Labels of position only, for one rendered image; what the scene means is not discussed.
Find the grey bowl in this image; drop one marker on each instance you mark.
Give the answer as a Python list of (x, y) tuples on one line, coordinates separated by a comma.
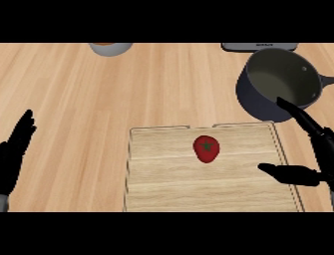
[(110, 48)]

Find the red tomato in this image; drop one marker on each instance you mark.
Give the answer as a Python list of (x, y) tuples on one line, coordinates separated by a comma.
[(206, 148)]

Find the dark grey pot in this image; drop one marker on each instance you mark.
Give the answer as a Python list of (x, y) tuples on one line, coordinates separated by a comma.
[(280, 83)]

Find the pale wooden tray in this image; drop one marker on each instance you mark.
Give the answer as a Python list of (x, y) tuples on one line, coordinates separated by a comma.
[(212, 172)]

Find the grey flat appliance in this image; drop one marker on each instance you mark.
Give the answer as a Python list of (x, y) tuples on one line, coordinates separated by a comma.
[(259, 47)]

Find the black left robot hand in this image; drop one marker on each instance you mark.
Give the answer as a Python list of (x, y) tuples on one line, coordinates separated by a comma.
[(3, 162)]

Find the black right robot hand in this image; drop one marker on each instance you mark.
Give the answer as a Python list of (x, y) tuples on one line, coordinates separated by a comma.
[(332, 156)]

